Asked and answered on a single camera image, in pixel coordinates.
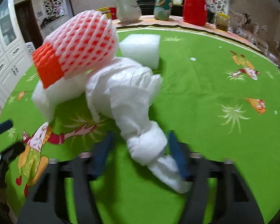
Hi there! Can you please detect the white L-shaped foam block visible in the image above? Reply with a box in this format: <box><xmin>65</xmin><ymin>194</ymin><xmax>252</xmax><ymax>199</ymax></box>
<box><xmin>31</xmin><ymin>73</ymin><xmax>88</xmax><ymax>122</ymax></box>

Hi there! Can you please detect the white foam wrap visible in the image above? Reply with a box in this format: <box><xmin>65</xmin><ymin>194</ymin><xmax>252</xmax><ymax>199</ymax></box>
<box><xmin>85</xmin><ymin>57</ymin><xmax>191</xmax><ymax>193</ymax></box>

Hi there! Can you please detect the white tall cabinet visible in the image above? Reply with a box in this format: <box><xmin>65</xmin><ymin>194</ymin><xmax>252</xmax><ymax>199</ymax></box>
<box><xmin>0</xmin><ymin>0</ymin><xmax>32</xmax><ymax>109</ymax></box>

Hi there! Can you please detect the green cartoon tablecloth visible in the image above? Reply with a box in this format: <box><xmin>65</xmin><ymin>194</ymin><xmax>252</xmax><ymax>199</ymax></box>
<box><xmin>0</xmin><ymin>25</ymin><xmax>280</xmax><ymax>224</ymax></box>

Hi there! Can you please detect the white shoe cabinet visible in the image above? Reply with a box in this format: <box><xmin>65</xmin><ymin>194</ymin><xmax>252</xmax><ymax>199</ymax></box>
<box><xmin>40</xmin><ymin>15</ymin><xmax>69</xmax><ymax>39</ymax></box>

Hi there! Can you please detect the yellow lidded glass jar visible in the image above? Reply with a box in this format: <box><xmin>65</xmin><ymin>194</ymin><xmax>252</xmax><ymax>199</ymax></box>
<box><xmin>97</xmin><ymin>7</ymin><xmax>112</xmax><ymax>19</ymax></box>

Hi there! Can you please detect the small white foam block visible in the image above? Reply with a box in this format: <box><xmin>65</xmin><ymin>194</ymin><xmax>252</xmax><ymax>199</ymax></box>
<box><xmin>119</xmin><ymin>34</ymin><xmax>161</xmax><ymax>70</ymax></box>

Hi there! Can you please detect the white ceramic teapot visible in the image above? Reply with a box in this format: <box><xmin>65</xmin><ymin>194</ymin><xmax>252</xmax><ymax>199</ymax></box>
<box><xmin>116</xmin><ymin>0</ymin><xmax>141</xmax><ymax>23</ymax></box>

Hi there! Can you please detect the small yellow lidded jar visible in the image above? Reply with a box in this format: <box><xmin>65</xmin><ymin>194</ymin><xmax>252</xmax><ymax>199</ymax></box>
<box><xmin>215</xmin><ymin>13</ymin><xmax>230</xmax><ymax>31</ymax></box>

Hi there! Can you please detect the red thermos flask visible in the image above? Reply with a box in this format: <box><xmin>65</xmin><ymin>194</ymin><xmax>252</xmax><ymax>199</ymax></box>
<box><xmin>183</xmin><ymin>0</ymin><xmax>207</xmax><ymax>26</ymax></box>

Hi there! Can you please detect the green snack bag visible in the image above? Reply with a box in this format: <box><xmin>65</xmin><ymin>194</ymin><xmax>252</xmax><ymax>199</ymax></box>
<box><xmin>154</xmin><ymin>0</ymin><xmax>173</xmax><ymax>21</ymax></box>

